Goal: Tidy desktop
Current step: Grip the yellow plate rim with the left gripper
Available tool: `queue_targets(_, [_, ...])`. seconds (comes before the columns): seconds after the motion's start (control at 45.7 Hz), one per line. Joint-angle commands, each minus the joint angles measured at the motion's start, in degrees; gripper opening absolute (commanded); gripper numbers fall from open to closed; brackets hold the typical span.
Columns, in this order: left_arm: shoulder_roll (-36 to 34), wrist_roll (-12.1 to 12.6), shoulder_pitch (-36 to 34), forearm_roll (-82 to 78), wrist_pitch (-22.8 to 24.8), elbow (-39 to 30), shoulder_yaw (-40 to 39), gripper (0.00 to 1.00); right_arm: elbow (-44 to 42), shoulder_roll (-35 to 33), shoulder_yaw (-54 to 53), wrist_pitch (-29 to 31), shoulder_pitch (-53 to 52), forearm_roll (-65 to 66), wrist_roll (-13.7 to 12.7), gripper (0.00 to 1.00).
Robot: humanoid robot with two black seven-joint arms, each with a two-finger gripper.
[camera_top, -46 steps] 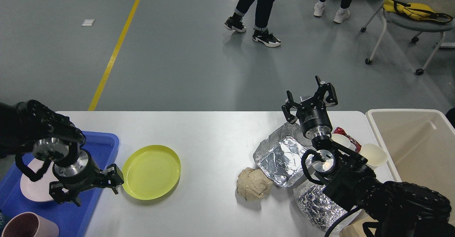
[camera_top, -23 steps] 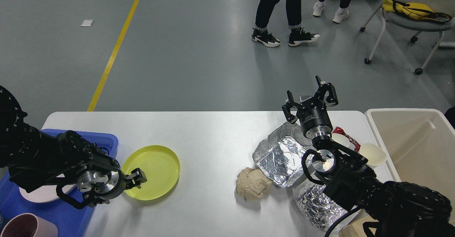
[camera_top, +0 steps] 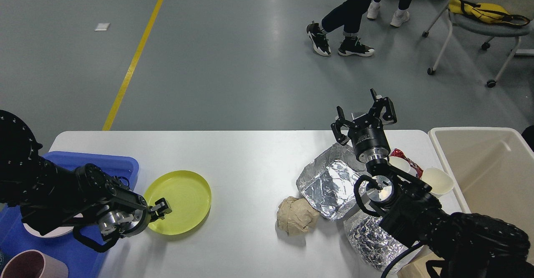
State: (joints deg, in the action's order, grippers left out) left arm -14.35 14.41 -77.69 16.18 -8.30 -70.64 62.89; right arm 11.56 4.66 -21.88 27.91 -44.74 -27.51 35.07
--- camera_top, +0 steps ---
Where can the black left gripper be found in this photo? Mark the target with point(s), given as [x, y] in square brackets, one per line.
[128, 224]

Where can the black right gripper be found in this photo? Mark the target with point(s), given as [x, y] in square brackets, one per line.
[368, 141]

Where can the yellow plate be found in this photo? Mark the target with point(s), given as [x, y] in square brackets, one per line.
[189, 196]

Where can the pink brown cup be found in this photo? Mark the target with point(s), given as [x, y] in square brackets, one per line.
[34, 264]

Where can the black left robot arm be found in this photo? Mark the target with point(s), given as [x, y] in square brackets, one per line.
[100, 207]

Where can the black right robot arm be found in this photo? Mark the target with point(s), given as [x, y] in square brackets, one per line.
[468, 245]

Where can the red snack wrapper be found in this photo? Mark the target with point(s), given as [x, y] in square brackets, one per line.
[415, 169]

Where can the white paper cup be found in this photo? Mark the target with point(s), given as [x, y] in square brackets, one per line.
[400, 163]

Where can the aluminium foil tray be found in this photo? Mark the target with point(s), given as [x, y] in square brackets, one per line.
[327, 182]

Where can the blue plastic tray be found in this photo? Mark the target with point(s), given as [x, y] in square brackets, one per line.
[81, 261]

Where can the white paper bowl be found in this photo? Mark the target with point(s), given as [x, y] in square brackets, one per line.
[440, 182]

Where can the pink plate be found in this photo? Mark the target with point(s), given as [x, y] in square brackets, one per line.
[56, 233]

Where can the crumpled brown paper ball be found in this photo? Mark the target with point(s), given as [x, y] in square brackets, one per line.
[295, 216]

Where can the crumpled aluminium foil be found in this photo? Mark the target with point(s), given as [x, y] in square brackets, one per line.
[372, 244]

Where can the beige plastic bin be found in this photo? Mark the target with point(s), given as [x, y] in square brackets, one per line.
[493, 168]

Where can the person in dark jeans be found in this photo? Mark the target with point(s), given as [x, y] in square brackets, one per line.
[347, 15]

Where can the grey chair on wheels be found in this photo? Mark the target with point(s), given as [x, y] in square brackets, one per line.
[522, 7]

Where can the yellow bag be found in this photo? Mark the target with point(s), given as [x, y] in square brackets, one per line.
[488, 13]

